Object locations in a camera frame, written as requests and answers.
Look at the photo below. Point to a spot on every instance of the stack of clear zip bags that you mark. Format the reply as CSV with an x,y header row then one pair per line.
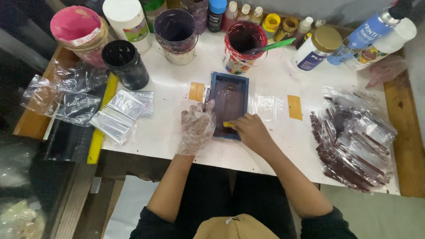
x,y
118,114

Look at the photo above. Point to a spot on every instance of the yellow paint jar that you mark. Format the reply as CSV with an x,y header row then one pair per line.
x,y
270,23

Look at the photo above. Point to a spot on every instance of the pink-lidded paint tub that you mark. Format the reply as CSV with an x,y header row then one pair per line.
x,y
79,33

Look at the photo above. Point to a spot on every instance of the black ink jar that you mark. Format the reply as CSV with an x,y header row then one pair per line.
x,y
126,64

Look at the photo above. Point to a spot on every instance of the loose clear plastic glove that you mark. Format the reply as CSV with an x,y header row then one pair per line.
x,y
385,69

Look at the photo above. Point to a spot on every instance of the white bottle with colourful label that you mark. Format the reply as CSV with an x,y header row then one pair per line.
x,y
381,46

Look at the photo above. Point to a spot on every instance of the tan fabric garment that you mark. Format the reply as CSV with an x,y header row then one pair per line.
x,y
235,228

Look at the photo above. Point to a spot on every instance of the heap of printed plastic bags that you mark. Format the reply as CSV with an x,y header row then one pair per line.
x,y
353,142

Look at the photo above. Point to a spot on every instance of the person's left hand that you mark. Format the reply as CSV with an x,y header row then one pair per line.
x,y
197,129

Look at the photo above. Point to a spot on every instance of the person's black trousers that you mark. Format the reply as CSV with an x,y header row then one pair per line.
x,y
232,189

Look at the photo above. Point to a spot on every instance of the small clear dropper bottle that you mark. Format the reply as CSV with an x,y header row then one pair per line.
x,y
245,12

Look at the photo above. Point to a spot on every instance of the tan tape piece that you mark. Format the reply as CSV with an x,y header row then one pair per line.
x,y
294,107
196,92

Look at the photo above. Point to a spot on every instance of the purple-stained white bucket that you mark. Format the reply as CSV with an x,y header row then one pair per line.
x,y
176,36

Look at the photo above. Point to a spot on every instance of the green plastic bottle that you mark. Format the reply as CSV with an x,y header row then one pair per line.
x,y
154,11

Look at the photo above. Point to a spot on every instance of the person's right hand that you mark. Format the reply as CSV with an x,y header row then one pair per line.
x,y
254,132

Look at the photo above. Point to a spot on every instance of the purple-stained clear container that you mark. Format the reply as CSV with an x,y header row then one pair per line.
x,y
196,13

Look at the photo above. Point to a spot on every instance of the small black dropper bottle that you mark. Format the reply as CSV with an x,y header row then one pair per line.
x,y
303,41

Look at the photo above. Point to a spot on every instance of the mustard paint jar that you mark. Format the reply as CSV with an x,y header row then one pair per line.
x,y
287,29

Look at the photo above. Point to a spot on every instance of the yellow ruler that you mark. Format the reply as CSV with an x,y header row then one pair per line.
x,y
103,119

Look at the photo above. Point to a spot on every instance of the black bottle with blue cap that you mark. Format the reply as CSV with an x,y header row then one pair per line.
x,y
216,16

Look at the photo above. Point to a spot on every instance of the tall white plastic bottle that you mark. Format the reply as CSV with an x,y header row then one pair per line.
x,y
128,24

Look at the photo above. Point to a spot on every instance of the blue spray can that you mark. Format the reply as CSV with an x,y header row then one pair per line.
x,y
365,35

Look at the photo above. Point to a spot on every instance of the small red dropper bottle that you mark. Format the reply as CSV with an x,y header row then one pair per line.
x,y
229,16

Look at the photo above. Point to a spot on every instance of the small white-capped brown bottle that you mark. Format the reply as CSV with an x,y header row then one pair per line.
x,y
303,26

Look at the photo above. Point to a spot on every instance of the crumpled clear plastic bags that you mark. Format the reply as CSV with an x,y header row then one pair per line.
x,y
64,94

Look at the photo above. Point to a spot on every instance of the blue screen printing frame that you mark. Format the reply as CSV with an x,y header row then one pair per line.
x,y
230,96

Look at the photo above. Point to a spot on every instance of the red-stained paint bucket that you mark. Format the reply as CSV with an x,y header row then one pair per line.
x,y
242,49

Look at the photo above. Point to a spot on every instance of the small amber dropper bottle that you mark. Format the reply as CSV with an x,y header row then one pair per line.
x,y
257,15

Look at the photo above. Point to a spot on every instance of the small yellow squeegee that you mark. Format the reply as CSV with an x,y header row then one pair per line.
x,y
227,124

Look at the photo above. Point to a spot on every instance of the clear plastic bag under frame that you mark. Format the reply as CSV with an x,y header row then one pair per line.
x,y
265,107

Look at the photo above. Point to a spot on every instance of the white jar with gold lid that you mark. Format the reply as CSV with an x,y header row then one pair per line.
x,y
315,49

